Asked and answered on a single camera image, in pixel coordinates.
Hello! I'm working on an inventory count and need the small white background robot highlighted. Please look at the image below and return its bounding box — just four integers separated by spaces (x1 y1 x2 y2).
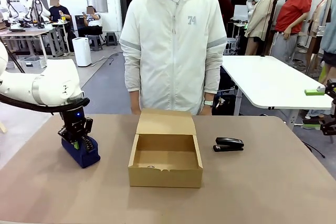
0 0 20 29

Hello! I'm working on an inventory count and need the grey computer monitor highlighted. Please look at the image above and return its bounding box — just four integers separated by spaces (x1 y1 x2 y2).
233 5 250 22

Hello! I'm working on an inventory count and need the seated person in white shirt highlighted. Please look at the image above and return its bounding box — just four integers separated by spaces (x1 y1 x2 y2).
78 5 104 38

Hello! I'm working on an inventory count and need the white rounded table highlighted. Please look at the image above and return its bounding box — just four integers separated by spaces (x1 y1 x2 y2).
221 55 334 132

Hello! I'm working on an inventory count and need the mannequin in dark red top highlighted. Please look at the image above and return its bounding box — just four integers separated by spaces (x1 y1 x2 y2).
209 0 235 39

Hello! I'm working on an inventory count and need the white computer case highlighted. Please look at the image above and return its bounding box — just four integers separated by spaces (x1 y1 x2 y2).
225 37 237 56

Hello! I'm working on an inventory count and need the black tripod leg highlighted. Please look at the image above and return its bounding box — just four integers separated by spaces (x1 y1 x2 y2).
0 38 26 74

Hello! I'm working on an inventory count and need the clear plastic storage bin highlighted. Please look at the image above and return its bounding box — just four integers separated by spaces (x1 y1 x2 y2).
20 56 48 69

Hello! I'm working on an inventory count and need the black stapler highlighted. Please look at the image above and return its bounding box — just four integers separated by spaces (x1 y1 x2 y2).
212 136 245 153

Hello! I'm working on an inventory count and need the navy CAMPUS pencil case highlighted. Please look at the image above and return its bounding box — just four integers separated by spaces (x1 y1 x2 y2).
60 135 101 169

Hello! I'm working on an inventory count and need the person in white jacket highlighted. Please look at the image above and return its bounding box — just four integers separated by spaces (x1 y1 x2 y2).
119 0 228 116

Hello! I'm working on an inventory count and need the white air purifier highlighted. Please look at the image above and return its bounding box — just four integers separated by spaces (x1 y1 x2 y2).
71 37 93 68

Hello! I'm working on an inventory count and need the long grey workbench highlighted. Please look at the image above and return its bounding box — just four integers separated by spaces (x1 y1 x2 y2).
0 28 59 64

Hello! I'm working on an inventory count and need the grey plastic stool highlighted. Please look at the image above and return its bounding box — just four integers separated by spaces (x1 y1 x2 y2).
105 31 118 47
87 35 103 52

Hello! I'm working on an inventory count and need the black floor cable with plug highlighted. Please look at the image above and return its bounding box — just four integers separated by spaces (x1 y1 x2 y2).
302 142 327 159

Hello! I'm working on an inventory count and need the mannequin in beige coat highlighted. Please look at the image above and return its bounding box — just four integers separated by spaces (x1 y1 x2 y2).
244 0 281 57

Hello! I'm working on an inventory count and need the small white side table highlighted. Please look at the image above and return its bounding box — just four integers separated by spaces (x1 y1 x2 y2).
50 20 72 53

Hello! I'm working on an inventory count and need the white background robot with cables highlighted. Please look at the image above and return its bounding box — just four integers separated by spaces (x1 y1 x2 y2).
24 0 51 29

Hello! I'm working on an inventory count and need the brown cardboard box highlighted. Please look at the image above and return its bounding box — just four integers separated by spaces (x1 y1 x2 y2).
128 108 204 189

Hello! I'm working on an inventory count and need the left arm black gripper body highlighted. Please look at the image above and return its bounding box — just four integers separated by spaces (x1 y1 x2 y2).
61 105 87 130

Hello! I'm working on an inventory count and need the person in red shirt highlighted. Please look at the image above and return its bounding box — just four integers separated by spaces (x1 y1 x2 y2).
270 0 313 68

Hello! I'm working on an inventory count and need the person's left hand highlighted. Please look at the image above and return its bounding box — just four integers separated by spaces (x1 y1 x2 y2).
199 104 213 116

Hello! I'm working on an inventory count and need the seated person in dark shirt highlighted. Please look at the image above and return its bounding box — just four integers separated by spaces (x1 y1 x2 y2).
48 0 77 52

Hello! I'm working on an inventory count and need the left arm black cable sleeve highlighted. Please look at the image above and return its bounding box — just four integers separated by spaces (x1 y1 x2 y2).
0 93 91 115

